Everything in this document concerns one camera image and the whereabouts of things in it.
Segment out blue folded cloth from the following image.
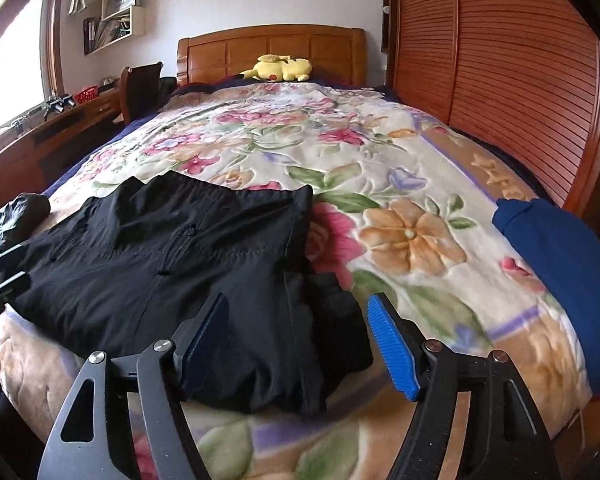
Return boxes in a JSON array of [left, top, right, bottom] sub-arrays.
[[491, 197, 600, 396]]

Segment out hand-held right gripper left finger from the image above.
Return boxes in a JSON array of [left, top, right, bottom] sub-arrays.
[[37, 292, 230, 480]]

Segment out wooden bed headboard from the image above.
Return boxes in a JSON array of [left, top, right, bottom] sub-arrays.
[[176, 24, 367, 88]]

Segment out grey metal desk object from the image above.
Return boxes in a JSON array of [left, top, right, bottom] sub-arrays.
[[42, 92, 77, 120]]

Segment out yellow plush toy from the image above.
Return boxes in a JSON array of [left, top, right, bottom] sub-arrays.
[[239, 53, 313, 83]]

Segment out floral blanket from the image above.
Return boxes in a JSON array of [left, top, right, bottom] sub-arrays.
[[0, 80, 596, 480]]

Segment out wooden side shelf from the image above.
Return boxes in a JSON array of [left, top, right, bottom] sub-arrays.
[[380, 0, 398, 53]]

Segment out dark crumpled cloth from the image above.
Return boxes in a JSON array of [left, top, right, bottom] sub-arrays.
[[0, 192, 51, 261]]

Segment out white wall shelf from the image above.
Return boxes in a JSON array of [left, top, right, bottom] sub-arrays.
[[82, 0, 147, 56]]

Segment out black coat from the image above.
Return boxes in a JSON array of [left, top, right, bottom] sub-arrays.
[[0, 170, 376, 416]]

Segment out window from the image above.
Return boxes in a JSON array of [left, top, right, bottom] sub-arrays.
[[0, 0, 63, 151]]

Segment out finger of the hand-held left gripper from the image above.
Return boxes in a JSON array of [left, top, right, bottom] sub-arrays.
[[0, 270, 31, 318]]

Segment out wooden louvered wardrobe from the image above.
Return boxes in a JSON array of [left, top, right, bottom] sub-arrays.
[[387, 0, 600, 221]]

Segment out dark wooden chair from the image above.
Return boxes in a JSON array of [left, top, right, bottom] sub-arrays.
[[119, 61, 178, 126]]

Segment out wooden desk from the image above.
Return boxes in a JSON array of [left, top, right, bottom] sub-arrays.
[[0, 85, 126, 201]]

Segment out black folders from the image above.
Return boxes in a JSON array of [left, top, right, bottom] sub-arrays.
[[83, 17, 99, 54]]

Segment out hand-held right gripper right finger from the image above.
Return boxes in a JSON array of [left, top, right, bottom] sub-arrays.
[[366, 292, 563, 480]]

